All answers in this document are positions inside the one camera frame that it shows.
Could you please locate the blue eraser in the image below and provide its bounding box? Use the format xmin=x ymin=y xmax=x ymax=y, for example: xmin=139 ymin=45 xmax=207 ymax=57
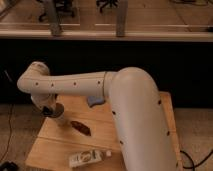
xmin=87 ymin=96 xmax=105 ymax=108

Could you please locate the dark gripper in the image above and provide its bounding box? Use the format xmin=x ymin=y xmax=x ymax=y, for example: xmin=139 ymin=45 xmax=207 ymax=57
xmin=42 ymin=94 xmax=64 ymax=117

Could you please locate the white plastic bottle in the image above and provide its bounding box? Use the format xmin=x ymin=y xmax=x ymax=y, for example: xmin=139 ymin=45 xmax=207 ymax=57
xmin=69 ymin=149 xmax=112 ymax=168

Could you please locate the black cable left floor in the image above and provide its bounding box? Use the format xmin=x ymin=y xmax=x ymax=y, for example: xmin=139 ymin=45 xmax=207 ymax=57
xmin=0 ymin=103 xmax=16 ymax=164

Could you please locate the black office chair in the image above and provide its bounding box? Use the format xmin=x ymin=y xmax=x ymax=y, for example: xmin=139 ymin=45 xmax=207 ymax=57
xmin=96 ymin=0 xmax=118 ymax=13
xmin=36 ymin=0 xmax=75 ymax=22

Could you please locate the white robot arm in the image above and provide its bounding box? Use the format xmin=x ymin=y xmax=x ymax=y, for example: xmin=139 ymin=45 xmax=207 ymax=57
xmin=17 ymin=61 xmax=178 ymax=171

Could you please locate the black cable on floor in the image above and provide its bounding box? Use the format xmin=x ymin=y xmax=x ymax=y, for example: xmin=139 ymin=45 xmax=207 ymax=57
xmin=179 ymin=148 xmax=213 ymax=170

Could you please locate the left black office chair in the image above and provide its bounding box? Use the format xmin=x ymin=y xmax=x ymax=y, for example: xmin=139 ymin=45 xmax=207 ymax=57
xmin=36 ymin=0 xmax=75 ymax=22

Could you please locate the right black office chair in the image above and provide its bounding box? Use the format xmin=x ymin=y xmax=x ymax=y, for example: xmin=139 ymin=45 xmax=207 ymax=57
xmin=96 ymin=0 xmax=118 ymax=13

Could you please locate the right metal window post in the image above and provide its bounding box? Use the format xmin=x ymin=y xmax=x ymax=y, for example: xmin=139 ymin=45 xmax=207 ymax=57
xmin=116 ymin=0 xmax=128 ymax=37

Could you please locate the dark brown oval object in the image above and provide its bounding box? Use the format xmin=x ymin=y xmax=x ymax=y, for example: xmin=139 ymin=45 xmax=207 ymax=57
xmin=71 ymin=121 xmax=91 ymax=136

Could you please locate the metal window post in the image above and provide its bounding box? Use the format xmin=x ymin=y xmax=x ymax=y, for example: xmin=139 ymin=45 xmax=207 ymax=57
xmin=116 ymin=0 xmax=128 ymax=37
xmin=43 ymin=0 xmax=62 ymax=36

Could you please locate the left metal window post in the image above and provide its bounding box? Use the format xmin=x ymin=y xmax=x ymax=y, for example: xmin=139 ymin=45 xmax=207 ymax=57
xmin=43 ymin=0 xmax=62 ymax=36

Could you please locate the beige ceramic cup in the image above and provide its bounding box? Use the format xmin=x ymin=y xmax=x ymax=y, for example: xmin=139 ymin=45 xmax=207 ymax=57
xmin=54 ymin=114 xmax=69 ymax=126

